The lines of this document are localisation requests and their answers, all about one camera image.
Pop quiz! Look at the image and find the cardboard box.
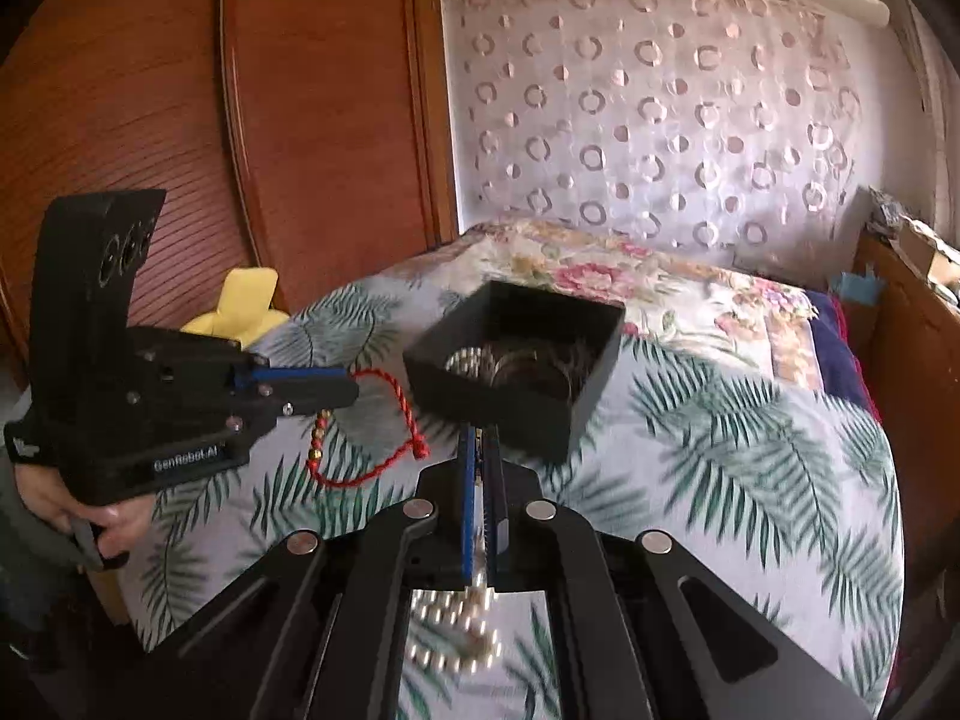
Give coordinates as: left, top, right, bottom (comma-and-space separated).
895, 216, 960, 290

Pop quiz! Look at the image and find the wooden side cabinet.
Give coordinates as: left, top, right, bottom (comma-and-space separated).
846, 229, 960, 620

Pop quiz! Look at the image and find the leaf print blanket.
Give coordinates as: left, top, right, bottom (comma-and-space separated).
120, 274, 910, 720

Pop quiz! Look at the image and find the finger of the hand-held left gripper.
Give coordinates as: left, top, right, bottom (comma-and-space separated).
231, 361, 353, 393
225, 377, 360, 437

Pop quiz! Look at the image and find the red cord bracelet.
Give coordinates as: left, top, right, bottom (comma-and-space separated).
307, 369, 431, 490

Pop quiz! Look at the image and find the black box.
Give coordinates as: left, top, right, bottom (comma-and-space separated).
403, 280, 626, 464

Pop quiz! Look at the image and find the person's left hand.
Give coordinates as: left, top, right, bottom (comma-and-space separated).
15, 463, 152, 554

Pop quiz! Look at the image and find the floral quilt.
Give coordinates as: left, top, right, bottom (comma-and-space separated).
390, 216, 826, 392

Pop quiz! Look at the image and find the pale bead bracelet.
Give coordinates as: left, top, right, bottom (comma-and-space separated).
446, 347, 497, 385

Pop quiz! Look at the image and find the circle pattern curtain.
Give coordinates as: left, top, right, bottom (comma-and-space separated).
441, 0, 935, 295

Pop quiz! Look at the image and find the yellow plush toy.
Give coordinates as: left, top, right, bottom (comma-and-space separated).
180, 267, 291, 351

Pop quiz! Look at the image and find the white pearl necklace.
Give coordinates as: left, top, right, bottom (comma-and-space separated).
409, 585, 505, 674

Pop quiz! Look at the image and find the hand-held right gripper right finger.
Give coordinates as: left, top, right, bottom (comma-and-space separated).
482, 426, 875, 720

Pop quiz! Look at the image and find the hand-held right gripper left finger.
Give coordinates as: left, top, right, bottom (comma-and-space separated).
135, 426, 490, 720

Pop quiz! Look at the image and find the brown wooden wardrobe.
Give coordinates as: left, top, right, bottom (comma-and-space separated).
0, 0, 460, 410

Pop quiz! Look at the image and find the pile of crumpled wrapping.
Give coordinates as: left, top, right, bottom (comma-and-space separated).
866, 186, 914, 235

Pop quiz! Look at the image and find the person's left forearm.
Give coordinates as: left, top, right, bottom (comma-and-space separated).
0, 457, 102, 691

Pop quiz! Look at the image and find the light blue bag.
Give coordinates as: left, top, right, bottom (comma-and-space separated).
828, 262, 887, 310

